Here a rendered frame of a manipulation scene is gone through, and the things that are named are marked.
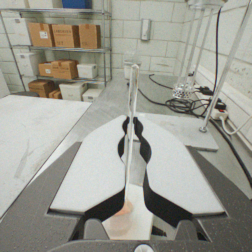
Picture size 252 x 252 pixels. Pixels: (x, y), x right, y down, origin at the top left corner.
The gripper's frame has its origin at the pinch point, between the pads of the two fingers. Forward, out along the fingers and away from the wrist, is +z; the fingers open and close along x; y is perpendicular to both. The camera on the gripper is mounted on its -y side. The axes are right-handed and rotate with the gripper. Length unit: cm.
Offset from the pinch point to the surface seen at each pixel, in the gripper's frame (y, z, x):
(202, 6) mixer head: -12.5, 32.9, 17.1
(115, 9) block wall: -35, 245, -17
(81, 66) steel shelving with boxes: 39, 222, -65
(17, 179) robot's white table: 25.7, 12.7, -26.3
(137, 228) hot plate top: 17.1, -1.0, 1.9
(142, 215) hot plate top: 17.0, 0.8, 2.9
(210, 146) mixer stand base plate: 24.3, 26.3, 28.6
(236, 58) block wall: 1, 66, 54
